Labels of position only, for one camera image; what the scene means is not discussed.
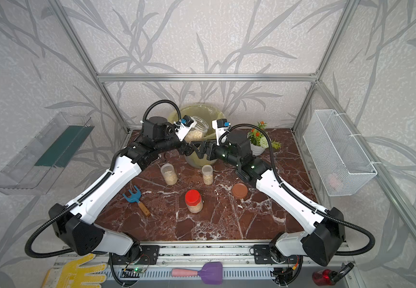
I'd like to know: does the brown jar lid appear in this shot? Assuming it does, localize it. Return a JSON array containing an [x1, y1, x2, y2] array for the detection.
[[231, 183, 248, 199]]

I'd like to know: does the brown-lidded oatmeal jar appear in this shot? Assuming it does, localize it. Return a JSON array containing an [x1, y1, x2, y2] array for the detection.
[[185, 116, 209, 143]]

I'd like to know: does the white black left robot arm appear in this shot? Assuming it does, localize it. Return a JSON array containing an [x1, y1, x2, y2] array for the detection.
[[24, 100, 197, 262]]

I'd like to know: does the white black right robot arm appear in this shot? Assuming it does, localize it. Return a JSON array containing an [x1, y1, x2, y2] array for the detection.
[[186, 124, 375, 266]]

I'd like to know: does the small open oatmeal jar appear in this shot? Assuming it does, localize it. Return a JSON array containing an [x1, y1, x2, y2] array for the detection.
[[202, 164, 214, 186]]

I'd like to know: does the open glass jar with oatmeal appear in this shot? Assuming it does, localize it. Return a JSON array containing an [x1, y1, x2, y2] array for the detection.
[[161, 163, 178, 186]]

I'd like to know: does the red-lidded oatmeal jar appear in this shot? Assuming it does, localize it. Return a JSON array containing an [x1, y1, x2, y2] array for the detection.
[[185, 190, 203, 214]]

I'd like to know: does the yellow plastic bin liner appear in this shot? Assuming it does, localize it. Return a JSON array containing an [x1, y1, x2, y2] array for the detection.
[[180, 103, 226, 140]]

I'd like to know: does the potted artificial flower plant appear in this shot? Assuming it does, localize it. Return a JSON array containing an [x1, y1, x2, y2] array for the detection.
[[248, 121, 281, 156]]

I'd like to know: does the pink item in basket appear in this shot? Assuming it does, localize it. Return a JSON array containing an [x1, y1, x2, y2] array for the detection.
[[327, 174, 344, 192]]

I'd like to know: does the yellow dotted glove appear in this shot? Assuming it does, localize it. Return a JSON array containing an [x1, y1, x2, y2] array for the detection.
[[42, 254, 108, 288]]

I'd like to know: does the red black handheld tool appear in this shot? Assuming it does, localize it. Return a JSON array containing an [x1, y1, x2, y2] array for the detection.
[[312, 262, 354, 286]]

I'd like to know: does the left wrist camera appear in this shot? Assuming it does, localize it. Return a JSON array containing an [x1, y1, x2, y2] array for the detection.
[[174, 115, 197, 142]]

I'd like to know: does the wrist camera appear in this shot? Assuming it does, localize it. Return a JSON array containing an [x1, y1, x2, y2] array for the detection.
[[212, 118, 231, 146], [174, 115, 197, 142]]

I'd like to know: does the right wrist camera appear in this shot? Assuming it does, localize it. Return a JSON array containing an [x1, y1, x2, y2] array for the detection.
[[212, 118, 231, 146]]

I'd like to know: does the blue wooden-handled garden fork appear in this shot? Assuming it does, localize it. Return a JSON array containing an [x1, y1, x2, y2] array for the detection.
[[122, 186, 151, 217]]

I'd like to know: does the purple pink-handled scoop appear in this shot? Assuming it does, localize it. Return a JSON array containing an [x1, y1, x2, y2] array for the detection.
[[172, 262, 223, 285]]

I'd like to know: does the white wire mesh basket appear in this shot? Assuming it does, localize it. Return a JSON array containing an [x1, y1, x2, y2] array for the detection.
[[303, 109, 377, 197]]

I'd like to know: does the clear plastic wall shelf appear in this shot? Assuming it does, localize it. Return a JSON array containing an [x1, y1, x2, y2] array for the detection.
[[0, 112, 94, 196]]

